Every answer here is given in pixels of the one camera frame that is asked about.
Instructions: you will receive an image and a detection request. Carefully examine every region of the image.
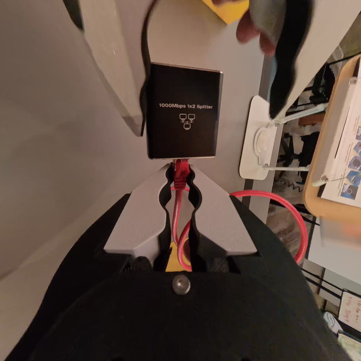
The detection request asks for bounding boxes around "person's left hand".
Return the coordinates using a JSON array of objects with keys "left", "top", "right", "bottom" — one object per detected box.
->
[{"left": 236, "top": 10, "right": 279, "bottom": 56}]

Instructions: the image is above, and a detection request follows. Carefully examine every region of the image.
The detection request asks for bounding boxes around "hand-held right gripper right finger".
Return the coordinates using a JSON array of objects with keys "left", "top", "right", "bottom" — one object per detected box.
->
[{"left": 187, "top": 165, "right": 258, "bottom": 271}]

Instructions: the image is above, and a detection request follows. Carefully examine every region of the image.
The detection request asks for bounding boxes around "black ethernet cable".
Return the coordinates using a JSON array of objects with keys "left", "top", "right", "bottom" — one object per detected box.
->
[{"left": 140, "top": 0, "right": 161, "bottom": 85}]

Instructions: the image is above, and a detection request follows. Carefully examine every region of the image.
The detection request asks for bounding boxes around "handwritten white note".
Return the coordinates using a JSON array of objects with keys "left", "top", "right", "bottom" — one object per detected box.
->
[{"left": 338, "top": 290, "right": 361, "bottom": 333}]

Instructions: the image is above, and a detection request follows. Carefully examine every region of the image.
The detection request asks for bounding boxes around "wooden instruction board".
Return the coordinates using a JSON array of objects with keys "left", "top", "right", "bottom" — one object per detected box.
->
[{"left": 303, "top": 54, "right": 361, "bottom": 218}]

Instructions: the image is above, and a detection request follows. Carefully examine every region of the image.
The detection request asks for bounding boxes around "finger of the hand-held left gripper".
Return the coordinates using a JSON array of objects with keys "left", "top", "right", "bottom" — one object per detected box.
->
[
  {"left": 269, "top": 0, "right": 361, "bottom": 120},
  {"left": 63, "top": 0, "right": 148, "bottom": 138}
]

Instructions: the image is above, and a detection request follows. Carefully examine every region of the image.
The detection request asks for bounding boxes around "white board stand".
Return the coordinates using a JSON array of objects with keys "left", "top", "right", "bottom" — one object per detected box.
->
[{"left": 239, "top": 95, "right": 331, "bottom": 181}]

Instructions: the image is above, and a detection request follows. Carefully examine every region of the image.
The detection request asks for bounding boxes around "red ethernet cable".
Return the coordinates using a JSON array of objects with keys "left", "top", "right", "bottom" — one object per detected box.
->
[{"left": 170, "top": 159, "right": 308, "bottom": 273}]

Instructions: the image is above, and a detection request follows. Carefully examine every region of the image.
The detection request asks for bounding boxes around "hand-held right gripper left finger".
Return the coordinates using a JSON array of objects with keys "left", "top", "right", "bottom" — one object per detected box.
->
[{"left": 103, "top": 164, "right": 174, "bottom": 271}]

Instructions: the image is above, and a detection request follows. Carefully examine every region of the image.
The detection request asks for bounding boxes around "black ethernet splitter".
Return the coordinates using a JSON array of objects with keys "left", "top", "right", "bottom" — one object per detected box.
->
[{"left": 146, "top": 63, "right": 224, "bottom": 160}]

